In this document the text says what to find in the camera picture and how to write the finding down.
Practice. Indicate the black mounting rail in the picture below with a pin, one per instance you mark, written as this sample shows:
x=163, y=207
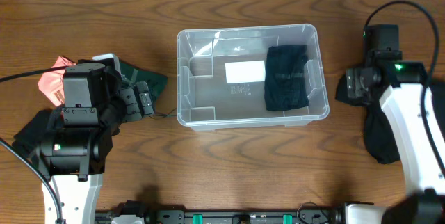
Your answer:
x=309, y=215

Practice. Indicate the dark green shirt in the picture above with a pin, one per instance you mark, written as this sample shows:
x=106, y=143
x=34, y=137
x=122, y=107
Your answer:
x=155, y=81

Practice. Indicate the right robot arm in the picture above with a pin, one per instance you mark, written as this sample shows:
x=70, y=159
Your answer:
x=397, y=87

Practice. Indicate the large black shirt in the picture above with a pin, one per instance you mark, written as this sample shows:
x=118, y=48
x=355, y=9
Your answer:
x=378, y=137

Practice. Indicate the clear plastic storage bin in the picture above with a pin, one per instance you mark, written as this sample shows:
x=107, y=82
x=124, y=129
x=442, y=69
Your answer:
x=205, y=101

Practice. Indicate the black taped shirt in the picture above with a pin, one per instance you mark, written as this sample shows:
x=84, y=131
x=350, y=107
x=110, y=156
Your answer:
x=284, y=85

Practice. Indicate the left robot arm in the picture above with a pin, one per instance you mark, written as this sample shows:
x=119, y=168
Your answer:
x=72, y=158

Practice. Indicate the salmon pink printed shirt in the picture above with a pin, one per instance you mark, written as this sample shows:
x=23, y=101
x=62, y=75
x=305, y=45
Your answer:
x=51, y=83

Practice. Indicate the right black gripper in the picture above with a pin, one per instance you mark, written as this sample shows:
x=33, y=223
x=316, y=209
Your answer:
x=356, y=82

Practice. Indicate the white label in bin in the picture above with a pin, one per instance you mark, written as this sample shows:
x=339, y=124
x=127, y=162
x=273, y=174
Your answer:
x=245, y=72

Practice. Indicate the black garment with tape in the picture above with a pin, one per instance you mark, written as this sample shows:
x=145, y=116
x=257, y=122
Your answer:
x=26, y=140

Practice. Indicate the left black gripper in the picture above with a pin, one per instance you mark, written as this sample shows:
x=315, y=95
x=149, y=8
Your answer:
x=138, y=99

